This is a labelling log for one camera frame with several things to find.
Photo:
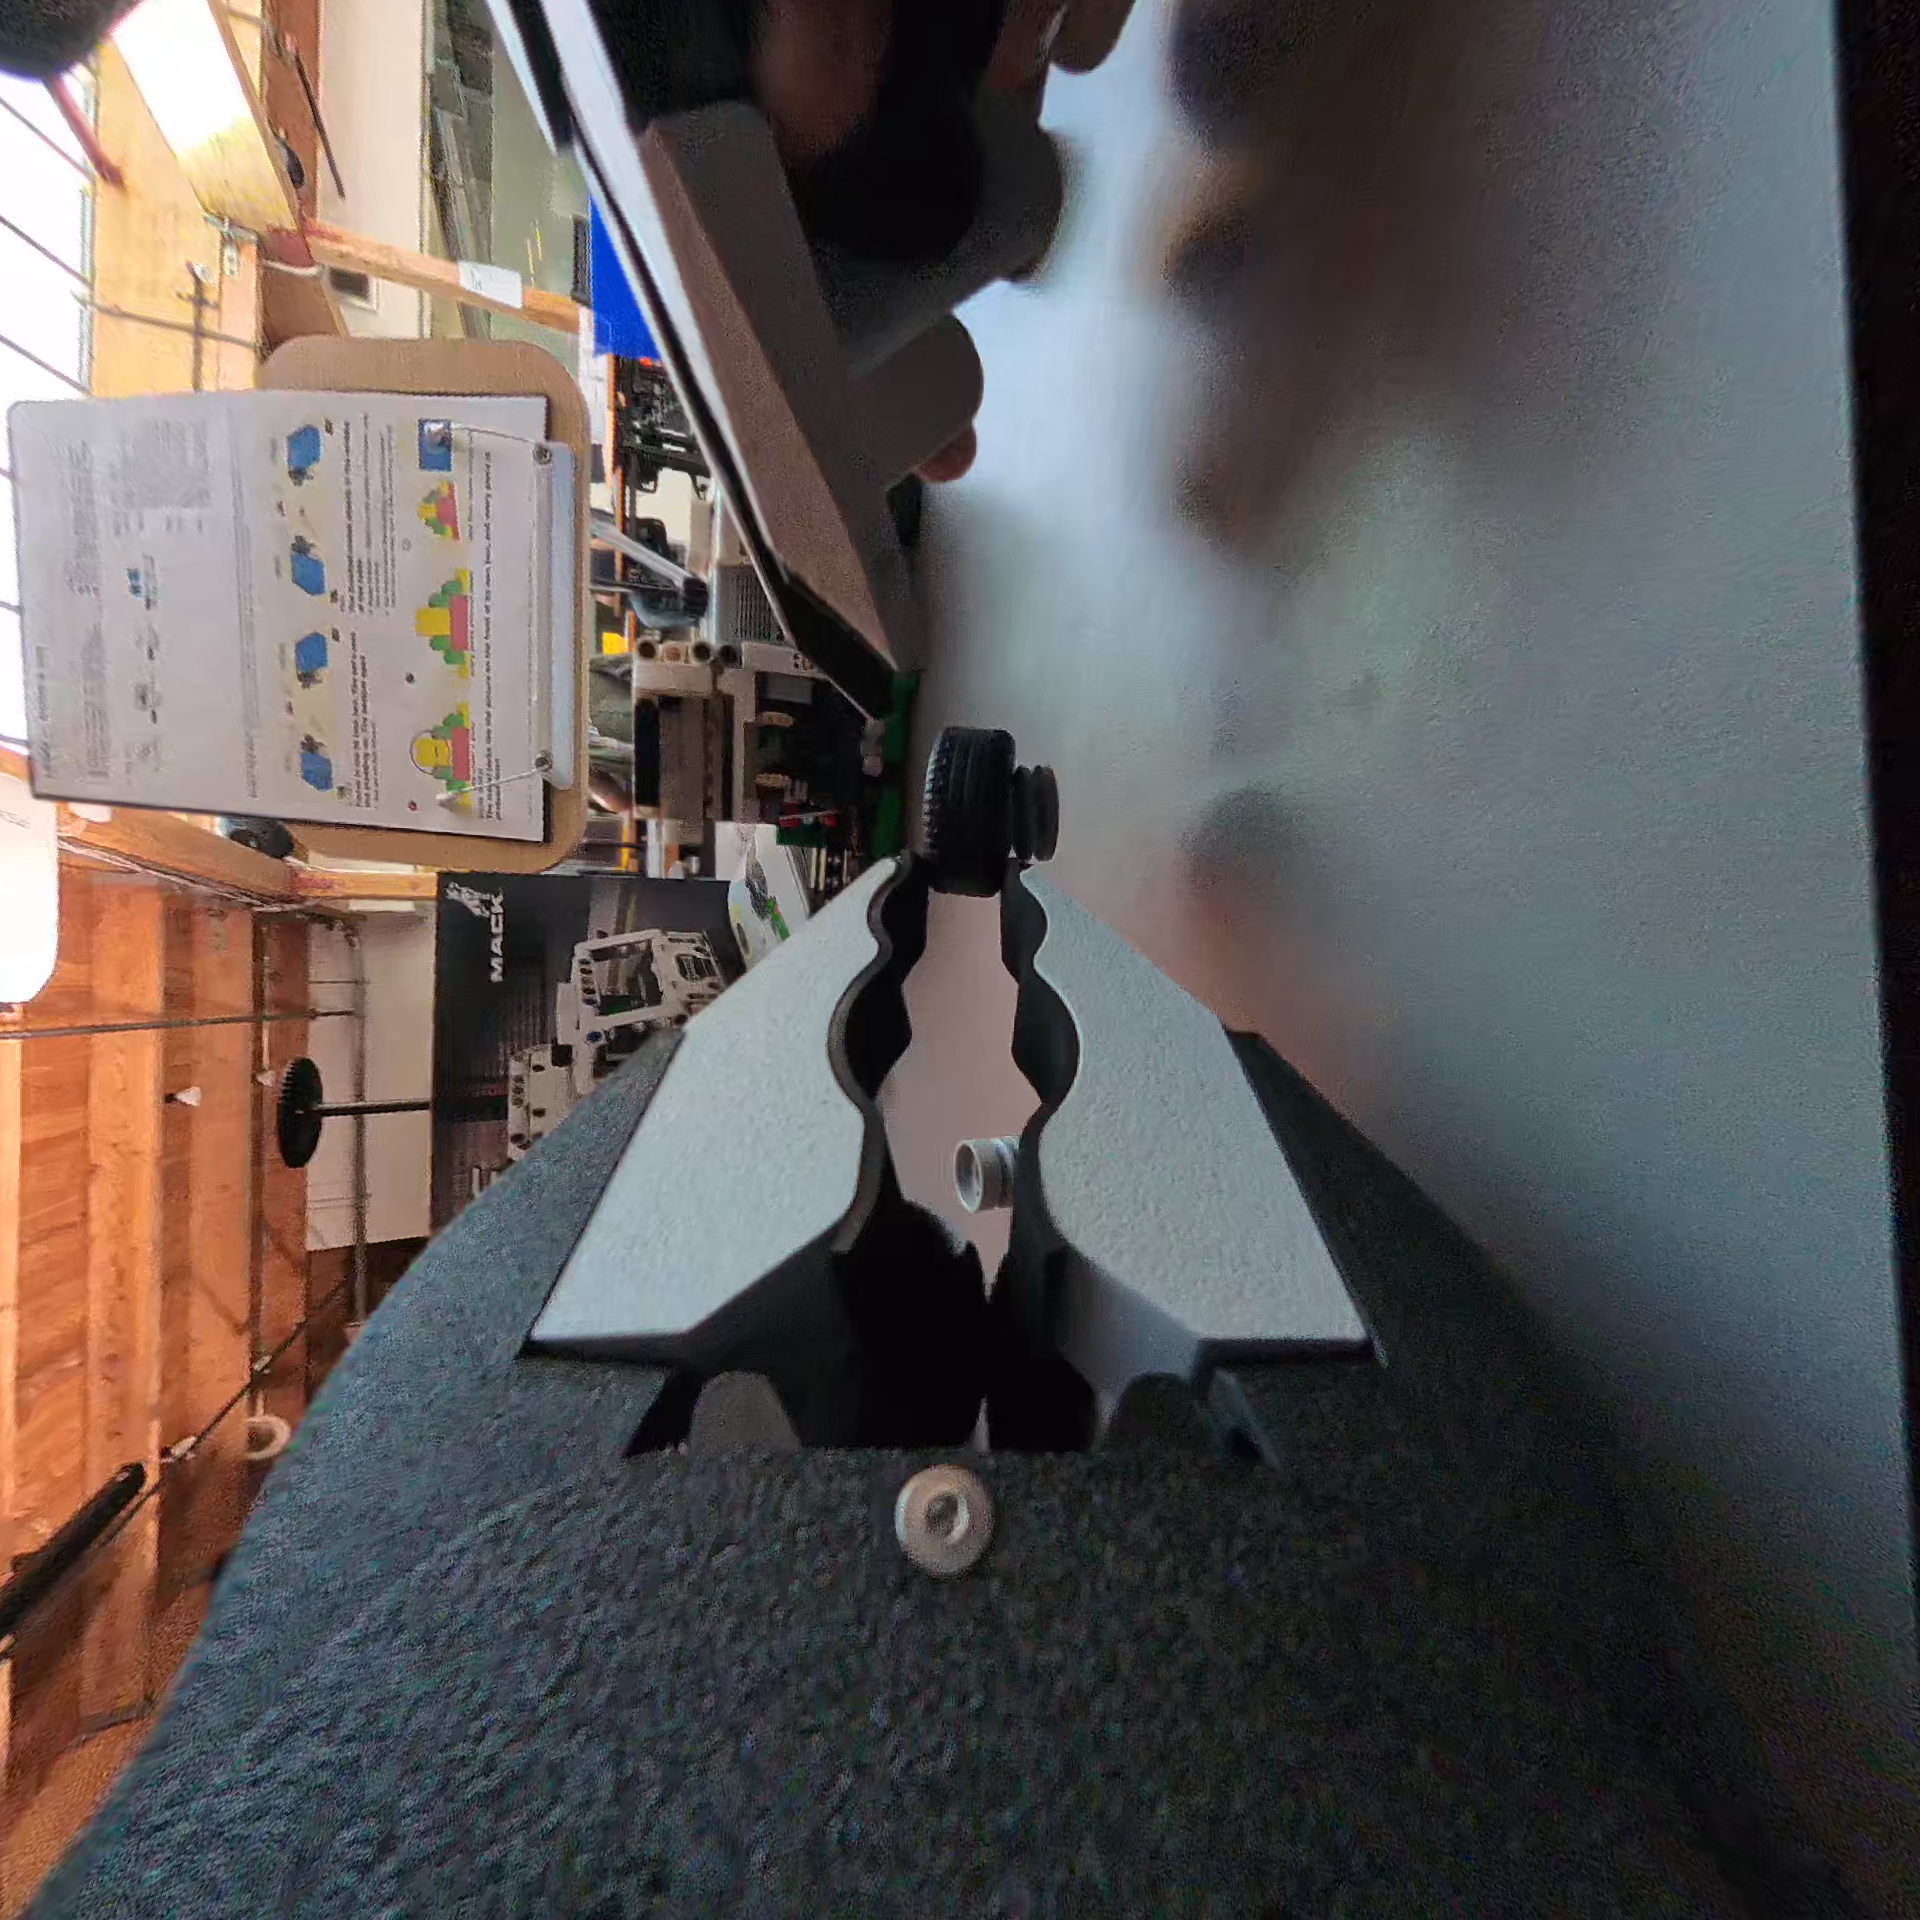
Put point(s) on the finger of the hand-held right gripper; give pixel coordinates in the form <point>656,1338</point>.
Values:
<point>750,375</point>

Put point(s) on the partly built toy truck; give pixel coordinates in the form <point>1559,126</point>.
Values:
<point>691,737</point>

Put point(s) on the person's right hand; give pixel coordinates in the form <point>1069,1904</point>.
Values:
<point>811,76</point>

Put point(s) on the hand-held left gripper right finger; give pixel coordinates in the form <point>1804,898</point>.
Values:
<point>1201,1187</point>

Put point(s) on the grey ribbed cylinder piece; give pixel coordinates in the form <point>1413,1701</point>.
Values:
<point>1035,818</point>
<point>990,1178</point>

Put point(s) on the black gear on axle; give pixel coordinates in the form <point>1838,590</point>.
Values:
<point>302,1109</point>

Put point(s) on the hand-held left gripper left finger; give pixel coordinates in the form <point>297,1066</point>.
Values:
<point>706,1171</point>

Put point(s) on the wooden clipboard with instruction sheet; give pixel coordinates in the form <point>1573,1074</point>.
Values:
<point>227,599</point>

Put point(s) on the toy truck set box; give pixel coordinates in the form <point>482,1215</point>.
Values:
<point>510,975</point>

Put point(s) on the instruction booklet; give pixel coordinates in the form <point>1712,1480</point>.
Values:
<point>767,898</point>

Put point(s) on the blue plastic bin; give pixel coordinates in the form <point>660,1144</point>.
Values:
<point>616,285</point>

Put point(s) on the small black toy wheel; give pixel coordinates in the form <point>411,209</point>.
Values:
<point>968,809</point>

